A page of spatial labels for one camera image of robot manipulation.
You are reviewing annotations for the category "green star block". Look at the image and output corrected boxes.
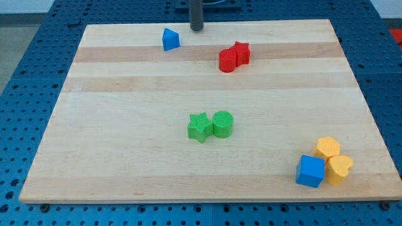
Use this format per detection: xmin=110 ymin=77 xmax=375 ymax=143
xmin=187 ymin=112 xmax=214 ymax=143

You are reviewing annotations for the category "green cylinder block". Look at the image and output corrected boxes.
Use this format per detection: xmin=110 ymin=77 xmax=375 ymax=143
xmin=212 ymin=110 xmax=234 ymax=138

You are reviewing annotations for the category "wooden board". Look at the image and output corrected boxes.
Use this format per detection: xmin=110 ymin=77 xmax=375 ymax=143
xmin=19 ymin=19 xmax=401 ymax=204

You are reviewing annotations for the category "red cylinder block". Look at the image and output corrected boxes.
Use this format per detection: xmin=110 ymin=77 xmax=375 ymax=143
xmin=219 ymin=49 xmax=237 ymax=73

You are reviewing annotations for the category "red star block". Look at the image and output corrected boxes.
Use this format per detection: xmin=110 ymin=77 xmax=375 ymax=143
xmin=230 ymin=41 xmax=251 ymax=67

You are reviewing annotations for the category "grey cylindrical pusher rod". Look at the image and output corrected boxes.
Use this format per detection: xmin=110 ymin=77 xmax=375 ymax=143
xmin=188 ymin=0 xmax=204 ymax=31

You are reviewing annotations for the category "blue cube block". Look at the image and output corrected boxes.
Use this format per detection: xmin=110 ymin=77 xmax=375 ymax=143
xmin=295 ymin=155 xmax=325 ymax=188

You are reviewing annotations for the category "yellow hexagon block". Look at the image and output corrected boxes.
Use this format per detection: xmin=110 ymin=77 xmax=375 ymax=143
xmin=312 ymin=137 xmax=340 ymax=162

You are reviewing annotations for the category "yellow heart block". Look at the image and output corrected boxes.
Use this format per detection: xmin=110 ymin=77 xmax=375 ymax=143
xmin=325 ymin=155 xmax=354 ymax=186

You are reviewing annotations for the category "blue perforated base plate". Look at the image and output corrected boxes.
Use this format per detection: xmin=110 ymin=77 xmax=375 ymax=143
xmin=1 ymin=0 xmax=401 ymax=225

